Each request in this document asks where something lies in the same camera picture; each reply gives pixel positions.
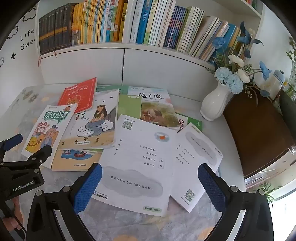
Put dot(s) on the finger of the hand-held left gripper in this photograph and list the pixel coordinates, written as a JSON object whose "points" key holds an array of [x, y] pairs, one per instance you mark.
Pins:
{"points": [[13, 141], [41, 155]]}

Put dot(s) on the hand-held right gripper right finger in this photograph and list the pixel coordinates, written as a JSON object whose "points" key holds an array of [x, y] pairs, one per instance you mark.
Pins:
{"points": [[211, 187]]}

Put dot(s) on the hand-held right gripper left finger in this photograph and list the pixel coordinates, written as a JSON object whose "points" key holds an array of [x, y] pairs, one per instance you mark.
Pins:
{"points": [[89, 187]]}

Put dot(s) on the white green-title comic book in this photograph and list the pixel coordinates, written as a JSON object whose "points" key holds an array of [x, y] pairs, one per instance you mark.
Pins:
{"points": [[48, 129]]}

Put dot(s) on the beige illustrated book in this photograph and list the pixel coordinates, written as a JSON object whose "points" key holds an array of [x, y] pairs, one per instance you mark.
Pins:
{"points": [[74, 161]]}

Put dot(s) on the white warrior cover book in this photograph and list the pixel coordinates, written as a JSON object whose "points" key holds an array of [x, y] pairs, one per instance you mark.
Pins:
{"points": [[196, 160]]}

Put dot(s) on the large white paperback book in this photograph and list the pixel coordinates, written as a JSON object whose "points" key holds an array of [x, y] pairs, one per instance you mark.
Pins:
{"points": [[138, 166]]}

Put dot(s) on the white mermaid cover book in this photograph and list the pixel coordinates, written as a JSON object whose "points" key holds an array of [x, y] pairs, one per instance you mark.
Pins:
{"points": [[92, 125]]}

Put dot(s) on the red paperback book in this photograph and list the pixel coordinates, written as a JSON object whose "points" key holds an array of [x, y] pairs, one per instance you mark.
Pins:
{"points": [[78, 95]]}

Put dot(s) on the light green clock cover book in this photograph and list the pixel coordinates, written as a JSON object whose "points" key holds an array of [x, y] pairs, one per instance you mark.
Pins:
{"points": [[129, 106]]}

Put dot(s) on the painting cover book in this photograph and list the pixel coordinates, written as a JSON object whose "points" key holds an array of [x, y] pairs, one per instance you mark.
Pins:
{"points": [[157, 111]]}

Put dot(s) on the row of colourful books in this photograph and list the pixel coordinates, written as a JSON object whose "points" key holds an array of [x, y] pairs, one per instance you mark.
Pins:
{"points": [[161, 23]]}

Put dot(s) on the row of thin shelf books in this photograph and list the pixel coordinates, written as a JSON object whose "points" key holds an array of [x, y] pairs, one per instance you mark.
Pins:
{"points": [[253, 3]]}

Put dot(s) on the person's left hand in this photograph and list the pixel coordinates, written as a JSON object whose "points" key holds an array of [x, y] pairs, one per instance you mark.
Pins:
{"points": [[10, 224]]}

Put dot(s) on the green potted plant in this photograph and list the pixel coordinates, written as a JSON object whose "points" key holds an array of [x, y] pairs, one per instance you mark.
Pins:
{"points": [[268, 188]]}

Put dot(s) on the brown wooden cabinet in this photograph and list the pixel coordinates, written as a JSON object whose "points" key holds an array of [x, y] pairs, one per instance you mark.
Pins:
{"points": [[254, 134]]}

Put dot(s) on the white ceramic vase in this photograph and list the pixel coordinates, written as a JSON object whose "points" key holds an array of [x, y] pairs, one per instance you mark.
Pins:
{"points": [[215, 104]]}

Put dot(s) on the small black cloud sticker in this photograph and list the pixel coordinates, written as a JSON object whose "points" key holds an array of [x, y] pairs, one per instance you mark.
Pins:
{"points": [[11, 37]]}

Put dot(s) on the artificial blue white flowers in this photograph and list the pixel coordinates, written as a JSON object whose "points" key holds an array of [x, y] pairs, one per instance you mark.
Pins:
{"points": [[231, 76]]}

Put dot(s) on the dark green cushion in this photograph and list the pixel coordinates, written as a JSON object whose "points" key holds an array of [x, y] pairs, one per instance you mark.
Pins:
{"points": [[288, 104]]}

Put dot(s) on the blue-capped clear bottle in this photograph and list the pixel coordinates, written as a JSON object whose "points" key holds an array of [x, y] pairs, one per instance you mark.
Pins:
{"points": [[276, 85]]}

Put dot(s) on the large black cloud sticker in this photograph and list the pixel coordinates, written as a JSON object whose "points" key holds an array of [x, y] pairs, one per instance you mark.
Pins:
{"points": [[25, 17]]}

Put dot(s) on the glass vase with green sprigs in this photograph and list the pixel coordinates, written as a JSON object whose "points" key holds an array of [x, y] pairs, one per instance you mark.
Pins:
{"points": [[292, 76]]}

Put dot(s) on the black bird wall sticker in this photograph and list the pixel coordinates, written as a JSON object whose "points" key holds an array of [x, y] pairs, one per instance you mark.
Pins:
{"points": [[13, 55]]}

